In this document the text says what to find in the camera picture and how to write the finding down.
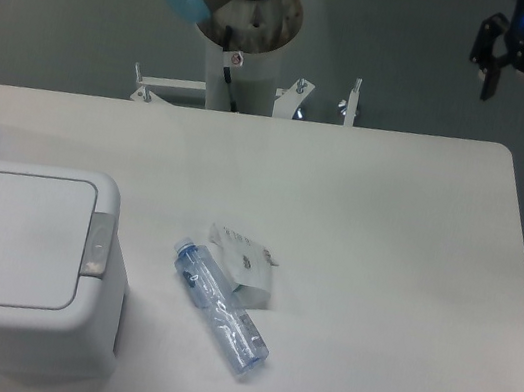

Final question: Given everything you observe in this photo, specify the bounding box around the white trash can lid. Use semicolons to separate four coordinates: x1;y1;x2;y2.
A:
0;172;96;310

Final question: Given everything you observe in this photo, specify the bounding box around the white plastic trash can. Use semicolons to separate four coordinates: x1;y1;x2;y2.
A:
0;160;128;379

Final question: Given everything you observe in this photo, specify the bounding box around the crumpled white paper wrapper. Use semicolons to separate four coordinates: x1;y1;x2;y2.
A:
209;223;278;310

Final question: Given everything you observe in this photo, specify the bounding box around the clear empty plastic bottle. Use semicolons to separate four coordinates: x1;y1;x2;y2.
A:
174;238;269;377

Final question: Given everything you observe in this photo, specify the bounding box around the grey lid push button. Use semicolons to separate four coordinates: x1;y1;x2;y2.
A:
79;212;116;279

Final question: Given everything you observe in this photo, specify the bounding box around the white pedestal base frame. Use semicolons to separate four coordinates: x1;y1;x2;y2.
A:
128;38;367;141

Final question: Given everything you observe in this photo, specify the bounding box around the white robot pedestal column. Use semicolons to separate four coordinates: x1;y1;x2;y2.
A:
178;0;308;124

